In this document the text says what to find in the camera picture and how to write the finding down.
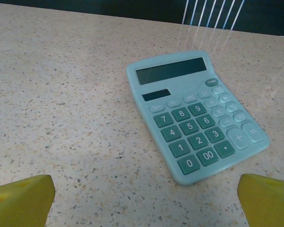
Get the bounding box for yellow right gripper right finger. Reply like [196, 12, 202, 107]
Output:
[237, 173, 284, 227]

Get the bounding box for light teal desk calculator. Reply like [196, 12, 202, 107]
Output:
[125, 50, 271, 186]

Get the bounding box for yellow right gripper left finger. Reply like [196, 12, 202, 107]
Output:
[0, 174, 56, 227]

